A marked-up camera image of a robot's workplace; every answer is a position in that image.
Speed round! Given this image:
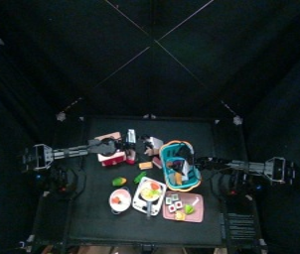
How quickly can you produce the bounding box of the beige toy knife block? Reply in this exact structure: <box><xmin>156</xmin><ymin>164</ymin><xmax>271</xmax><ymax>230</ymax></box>
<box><xmin>140</xmin><ymin>135</ymin><xmax>165</xmax><ymax>157</ymax></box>

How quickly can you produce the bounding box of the teal basket orange rim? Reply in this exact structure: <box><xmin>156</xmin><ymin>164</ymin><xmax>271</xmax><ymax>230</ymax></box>
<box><xmin>159</xmin><ymin>140</ymin><xmax>204</xmax><ymax>192</ymax></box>

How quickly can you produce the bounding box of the orange toy food piece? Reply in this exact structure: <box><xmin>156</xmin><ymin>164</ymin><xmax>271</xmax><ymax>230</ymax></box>
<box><xmin>173</xmin><ymin>172</ymin><xmax>185</xmax><ymax>187</ymax></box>

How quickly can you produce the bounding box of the red wooden toy stove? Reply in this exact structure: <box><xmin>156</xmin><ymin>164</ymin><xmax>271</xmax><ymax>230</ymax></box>
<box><xmin>94</xmin><ymin>131</ymin><xmax>129</xmax><ymax>168</ymax></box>

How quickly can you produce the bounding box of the pink toy food block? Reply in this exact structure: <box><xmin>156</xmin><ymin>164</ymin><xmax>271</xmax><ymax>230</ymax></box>
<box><xmin>152</xmin><ymin>156</ymin><xmax>164</xmax><ymax>170</ymax></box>

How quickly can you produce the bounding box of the yellow toy cheese block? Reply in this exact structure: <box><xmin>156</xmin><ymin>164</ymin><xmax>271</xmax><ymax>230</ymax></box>
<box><xmin>138</xmin><ymin>161</ymin><xmax>155</xmax><ymax>171</ymax></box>

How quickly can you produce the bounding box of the toy corn cob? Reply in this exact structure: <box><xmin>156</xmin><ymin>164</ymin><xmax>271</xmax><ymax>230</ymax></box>
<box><xmin>112</xmin><ymin>177</ymin><xmax>129</xmax><ymax>187</ymax></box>

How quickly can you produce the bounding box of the green leafy toy vegetable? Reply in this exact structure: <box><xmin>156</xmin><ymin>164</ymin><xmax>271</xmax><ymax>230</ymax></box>
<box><xmin>184</xmin><ymin>203</ymin><xmax>197</xmax><ymax>215</ymax></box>

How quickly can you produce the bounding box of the white toy induction cooktop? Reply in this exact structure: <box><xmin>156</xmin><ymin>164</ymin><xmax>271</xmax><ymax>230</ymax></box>
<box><xmin>132</xmin><ymin>176</ymin><xmax>169</xmax><ymax>217</ymax></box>

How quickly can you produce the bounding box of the pink plastic tray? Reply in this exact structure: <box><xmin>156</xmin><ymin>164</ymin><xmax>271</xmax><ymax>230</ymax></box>
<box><xmin>163</xmin><ymin>190</ymin><xmax>207</xmax><ymax>223</ymax></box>

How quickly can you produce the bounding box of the white toy pot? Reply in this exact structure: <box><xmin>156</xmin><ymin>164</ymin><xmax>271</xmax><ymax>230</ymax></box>
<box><xmin>108</xmin><ymin>187</ymin><xmax>133</xmax><ymax>216</ymax></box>

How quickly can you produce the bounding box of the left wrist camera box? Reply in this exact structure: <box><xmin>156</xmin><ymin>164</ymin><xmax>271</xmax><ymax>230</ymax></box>
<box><xmin>126</xmin><ymin>128</ymin><xmax>138</xmax><ymax>145</ymax></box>

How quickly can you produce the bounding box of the white frying pan grey handle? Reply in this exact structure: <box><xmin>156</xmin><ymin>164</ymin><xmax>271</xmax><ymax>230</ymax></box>
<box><xmin>138</xmin><ymin>181</ymin><xmax>164</xmax><ymax>220</ymax></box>

